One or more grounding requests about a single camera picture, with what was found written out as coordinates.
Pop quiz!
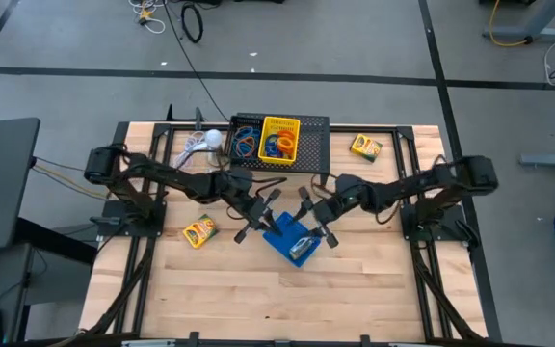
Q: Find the white light bulb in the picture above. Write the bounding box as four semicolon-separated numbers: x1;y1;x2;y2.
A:
203;128;225;149

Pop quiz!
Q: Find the white cable with yellow plug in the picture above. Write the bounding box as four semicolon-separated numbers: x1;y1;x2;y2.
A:
127;0;167;35

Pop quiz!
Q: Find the black desk foot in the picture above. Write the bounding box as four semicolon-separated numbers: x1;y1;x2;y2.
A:
14;216;98;265

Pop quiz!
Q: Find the blue plastic tray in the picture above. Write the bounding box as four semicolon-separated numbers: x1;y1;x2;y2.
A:
261;210;323;269

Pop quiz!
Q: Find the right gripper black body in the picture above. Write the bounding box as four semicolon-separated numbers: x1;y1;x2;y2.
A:
298;175;363;250

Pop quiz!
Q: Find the long black floor cable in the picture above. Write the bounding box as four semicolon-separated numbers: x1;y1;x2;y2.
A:
161;0;233;124

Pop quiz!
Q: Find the orange rubber band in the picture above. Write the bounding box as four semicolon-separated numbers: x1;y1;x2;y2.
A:
236;136;257;158

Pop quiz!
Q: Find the black mesh desk riser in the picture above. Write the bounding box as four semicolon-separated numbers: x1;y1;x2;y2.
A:
226;113;331;187

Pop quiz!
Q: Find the grey desk foot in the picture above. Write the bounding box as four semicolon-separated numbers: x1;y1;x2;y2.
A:
519;149;555;170

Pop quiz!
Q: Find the yellow crayon box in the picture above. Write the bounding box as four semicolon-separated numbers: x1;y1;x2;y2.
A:
349;133;383;163
288;234;323;261
182;214;220;250

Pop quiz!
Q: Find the black mesh tray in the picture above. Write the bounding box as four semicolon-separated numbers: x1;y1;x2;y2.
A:
226;117;264;163

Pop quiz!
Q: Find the black metal table frame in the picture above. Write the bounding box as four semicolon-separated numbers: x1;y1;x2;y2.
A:
111;103;503;347

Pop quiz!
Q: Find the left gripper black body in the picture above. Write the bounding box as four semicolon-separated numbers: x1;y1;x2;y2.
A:
219;168;282;244

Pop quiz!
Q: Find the coiled black cable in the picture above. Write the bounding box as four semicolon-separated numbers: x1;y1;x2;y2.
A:
180;2;205;44

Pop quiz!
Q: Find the yellow plastic slotted basket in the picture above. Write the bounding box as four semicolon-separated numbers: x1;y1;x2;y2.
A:
256;115;303;167

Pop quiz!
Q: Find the yellow floor cable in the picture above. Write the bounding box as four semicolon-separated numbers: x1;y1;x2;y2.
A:
488;0;532;48

